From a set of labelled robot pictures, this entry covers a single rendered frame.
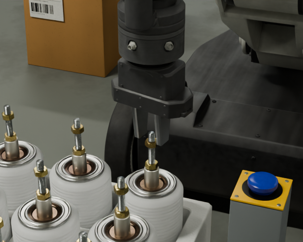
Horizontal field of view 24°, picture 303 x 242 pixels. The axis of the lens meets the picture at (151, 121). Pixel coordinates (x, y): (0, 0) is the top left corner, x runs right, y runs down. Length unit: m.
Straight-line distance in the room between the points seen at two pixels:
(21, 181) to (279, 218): 0.42
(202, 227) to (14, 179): 0.30
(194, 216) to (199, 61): 0.58
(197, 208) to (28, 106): 0.77
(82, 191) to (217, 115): 0.39
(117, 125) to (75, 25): 0.58
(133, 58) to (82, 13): 0.96
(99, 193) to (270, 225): 0.28
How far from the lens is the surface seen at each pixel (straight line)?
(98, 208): 1.09
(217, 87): 1.50
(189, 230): 1.08
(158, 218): 1.04
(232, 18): 1.23
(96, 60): 1.89
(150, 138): 1.00
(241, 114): 1.36
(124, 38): 0.91
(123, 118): 1.36
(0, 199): 1.05
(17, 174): 1.11
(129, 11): 0.85
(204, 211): 1.12
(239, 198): 0.93
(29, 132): 1.68
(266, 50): 1.40
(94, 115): 1.73
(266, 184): 0.93
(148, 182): 1.04
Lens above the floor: 0.87
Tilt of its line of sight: 31 degrees down
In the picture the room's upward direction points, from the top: straight up
